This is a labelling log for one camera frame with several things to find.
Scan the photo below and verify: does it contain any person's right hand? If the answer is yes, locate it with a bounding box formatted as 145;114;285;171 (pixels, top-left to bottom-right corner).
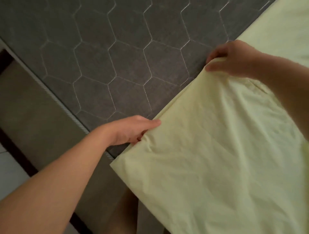
205;40;262;79

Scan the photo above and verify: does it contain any person's left hand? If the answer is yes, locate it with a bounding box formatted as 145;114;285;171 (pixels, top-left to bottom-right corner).
106;115;162;147

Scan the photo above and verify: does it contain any pale yellow bed sheet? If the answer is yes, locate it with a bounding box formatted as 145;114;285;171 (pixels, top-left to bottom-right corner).
110;0;309;234

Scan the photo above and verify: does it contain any person's right forearm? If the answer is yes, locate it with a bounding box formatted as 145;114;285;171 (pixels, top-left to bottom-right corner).
251;52;309;143

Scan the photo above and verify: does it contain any person's left forearm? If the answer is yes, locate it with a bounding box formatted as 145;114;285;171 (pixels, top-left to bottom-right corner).
0;128;116;234

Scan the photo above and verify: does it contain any dark grey mattress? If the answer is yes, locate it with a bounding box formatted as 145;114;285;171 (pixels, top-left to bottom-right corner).
0;0;277;234

